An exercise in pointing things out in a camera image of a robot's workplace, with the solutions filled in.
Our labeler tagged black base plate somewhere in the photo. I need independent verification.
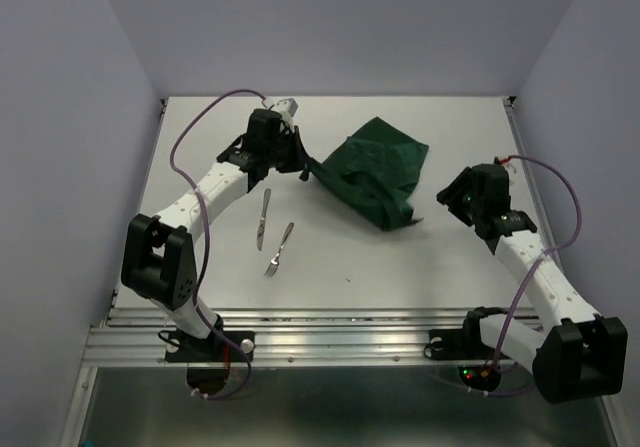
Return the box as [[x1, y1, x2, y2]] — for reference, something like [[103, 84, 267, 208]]
[[423, 328, 484, 361], [157, 329, 255, 363]]

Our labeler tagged silver table knife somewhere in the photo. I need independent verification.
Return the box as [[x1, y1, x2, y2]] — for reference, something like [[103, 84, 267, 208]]
[[256, 188, 271, 251]]

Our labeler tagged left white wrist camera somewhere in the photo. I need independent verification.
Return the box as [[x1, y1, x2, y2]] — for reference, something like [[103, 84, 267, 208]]
[[262, 97, 298, 117]]

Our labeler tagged dark green cloth napkin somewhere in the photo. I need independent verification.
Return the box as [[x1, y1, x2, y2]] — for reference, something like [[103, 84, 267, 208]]
[[299, 117, 429, 232]]

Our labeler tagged aluminium frame rail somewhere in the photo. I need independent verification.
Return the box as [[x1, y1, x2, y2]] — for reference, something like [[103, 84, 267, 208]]
[[61, 97, 619, 446]]

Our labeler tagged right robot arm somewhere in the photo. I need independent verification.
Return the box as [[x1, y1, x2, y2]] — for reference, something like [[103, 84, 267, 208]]
[[423, 158, 628, 404]]

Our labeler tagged silver fork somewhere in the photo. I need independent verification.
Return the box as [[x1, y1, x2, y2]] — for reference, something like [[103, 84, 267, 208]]
[[264, 222, 295, 278]]

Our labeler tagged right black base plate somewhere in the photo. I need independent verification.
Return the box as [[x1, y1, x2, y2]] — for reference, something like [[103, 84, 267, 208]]
[[423, 328, 484, 361]]

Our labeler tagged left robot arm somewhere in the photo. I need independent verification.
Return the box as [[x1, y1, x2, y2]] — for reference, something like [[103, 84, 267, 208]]
[[121, 98, 306, 361]]

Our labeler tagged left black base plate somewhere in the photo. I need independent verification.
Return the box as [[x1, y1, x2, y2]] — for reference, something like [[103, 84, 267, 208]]
[[157, 329, 255, 363]]

